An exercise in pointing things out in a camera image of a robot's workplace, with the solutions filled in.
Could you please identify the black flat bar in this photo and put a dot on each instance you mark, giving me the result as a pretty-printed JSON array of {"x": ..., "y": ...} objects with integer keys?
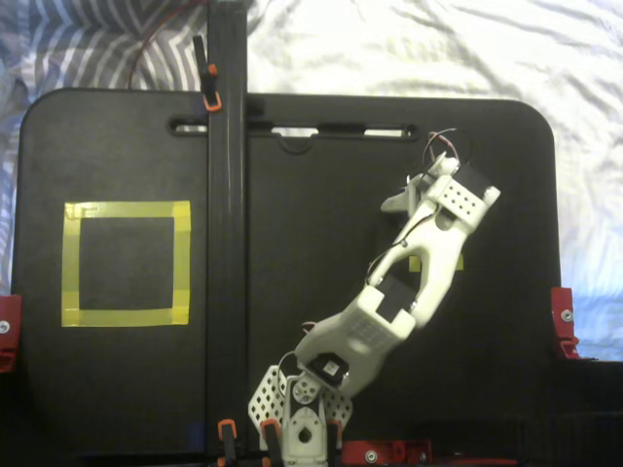
[{"x": 228, "y": 243}]

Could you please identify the yellow tape square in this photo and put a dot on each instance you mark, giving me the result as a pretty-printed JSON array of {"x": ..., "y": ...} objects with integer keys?
[{"x": 126, "y": 318}]

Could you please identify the red corner bracket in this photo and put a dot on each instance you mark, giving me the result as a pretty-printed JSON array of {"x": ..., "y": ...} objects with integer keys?
[
  {"x": 564, "y": 321},
  {"x": 10, "y": 331}
]

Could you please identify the grey striped blanket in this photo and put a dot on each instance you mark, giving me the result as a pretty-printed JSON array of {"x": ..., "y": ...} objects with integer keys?
[{"x": 73, "y": 48}]

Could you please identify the white moving gripper finger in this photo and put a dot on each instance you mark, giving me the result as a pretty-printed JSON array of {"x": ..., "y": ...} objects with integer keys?
[{"x": 396, "y": 202}]

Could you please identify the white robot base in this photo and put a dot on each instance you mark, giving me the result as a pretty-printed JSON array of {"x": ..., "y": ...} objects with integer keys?
[{"x": 294, "y": 423}]

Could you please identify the orange black spring clamp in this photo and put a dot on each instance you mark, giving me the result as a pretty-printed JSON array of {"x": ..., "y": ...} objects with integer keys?
[
  {"x": 270, "y": 438},
  {"x": 333, "y": 435},
  {"x": 227, "y": 438},
  {"x": 210, "y": 82}
]

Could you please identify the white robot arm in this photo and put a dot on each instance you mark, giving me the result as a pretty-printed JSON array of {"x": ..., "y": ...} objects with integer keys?
[{"x": 433, "y": 272}]

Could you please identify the white bed sheet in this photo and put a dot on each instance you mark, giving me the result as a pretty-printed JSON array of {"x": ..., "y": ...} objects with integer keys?
[{"x": 438, "y": 48}]

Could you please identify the red pole foot bracket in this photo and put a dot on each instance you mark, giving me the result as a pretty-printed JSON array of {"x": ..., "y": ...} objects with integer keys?
[{"x": 389, "y": 452}]

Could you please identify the black curved backdrop sheet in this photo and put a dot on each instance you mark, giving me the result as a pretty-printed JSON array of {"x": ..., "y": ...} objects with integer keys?
[{"x": 594, "y": 413}]

